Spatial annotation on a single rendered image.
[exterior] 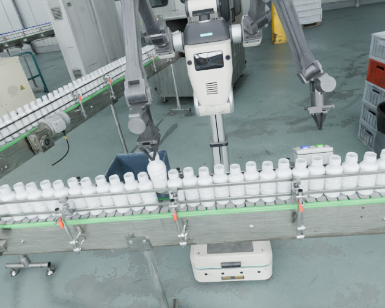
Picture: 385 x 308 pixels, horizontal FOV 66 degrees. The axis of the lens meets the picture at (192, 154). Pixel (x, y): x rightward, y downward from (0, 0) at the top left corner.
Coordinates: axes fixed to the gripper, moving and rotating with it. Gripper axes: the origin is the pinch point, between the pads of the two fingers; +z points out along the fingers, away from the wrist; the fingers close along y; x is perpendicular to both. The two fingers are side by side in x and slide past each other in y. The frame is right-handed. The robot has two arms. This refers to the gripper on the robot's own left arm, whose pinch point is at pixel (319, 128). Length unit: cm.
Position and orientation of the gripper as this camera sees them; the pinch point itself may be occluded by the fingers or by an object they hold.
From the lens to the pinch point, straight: 133.2
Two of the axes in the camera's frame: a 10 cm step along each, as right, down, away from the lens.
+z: 1.2, 9.8, 1.7
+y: 9.9, -1.0, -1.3
